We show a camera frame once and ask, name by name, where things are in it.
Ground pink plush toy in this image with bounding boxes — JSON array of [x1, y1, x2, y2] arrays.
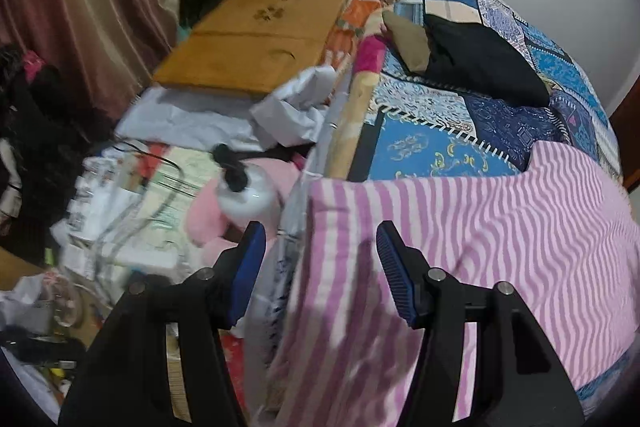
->
[[184, 157, 302, 266]]

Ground brown wooden lap table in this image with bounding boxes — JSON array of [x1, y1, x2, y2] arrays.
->
[[153, 0, 346, 95]]

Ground olive brown cushion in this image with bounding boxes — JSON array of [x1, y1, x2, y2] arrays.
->
[[383, 11, 431, 75]]

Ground white spray bottle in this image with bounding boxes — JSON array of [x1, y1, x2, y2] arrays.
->
[[212, 144, 281, 237]]

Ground black garment on bed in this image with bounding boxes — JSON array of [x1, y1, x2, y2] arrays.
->
[[424, 14, 550, 107]]

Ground white crumpled cloth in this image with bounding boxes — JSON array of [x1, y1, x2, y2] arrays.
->
[[115, 66, 337, 152]]

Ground blue patchwork bedspread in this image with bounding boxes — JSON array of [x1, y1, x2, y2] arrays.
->
[[344, 0, 624, 403]]

